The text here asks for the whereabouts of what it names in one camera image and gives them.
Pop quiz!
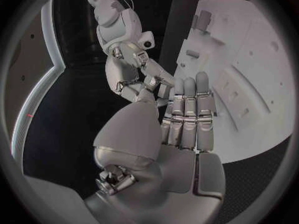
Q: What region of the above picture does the slim cylinder part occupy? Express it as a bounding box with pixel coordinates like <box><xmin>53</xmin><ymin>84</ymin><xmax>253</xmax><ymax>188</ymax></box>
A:
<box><xmin>191</xmin><ymin>14</ymin><xmax>200</xmax><ymax>30</ymax></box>

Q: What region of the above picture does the short peg part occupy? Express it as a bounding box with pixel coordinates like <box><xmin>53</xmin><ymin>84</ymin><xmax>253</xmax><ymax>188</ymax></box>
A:
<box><xmin>185</xmin><ymin>49</ymin><xmax>201</xmax><ymax>59</ymax></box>

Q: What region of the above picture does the long cylinder part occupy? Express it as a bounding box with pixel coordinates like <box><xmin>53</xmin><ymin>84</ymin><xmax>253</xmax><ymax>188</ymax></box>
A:
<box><xmin>198</xmin><ymin>9</ymin><xmax>214</xmax><ymax>32</ymax></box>

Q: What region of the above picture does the white task board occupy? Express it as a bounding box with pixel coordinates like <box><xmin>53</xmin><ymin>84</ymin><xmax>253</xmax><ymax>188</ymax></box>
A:
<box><xmin>172</xmin><ymin>0</ymin><xmax>296</xmax><ymax>164</ymax></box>

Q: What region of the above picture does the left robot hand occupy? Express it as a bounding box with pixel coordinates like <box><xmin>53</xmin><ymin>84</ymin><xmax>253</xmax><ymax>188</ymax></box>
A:
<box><xmin>83</xmin><ymin>71</ymin><xmax>227</xmax><ymax>224</ymax></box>

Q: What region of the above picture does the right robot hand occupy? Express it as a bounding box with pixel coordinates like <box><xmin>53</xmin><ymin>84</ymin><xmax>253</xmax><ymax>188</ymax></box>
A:
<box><xmin>104</xmin><ymin>41</ymin><xmax>176</xmax><ymax>108</ymax></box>

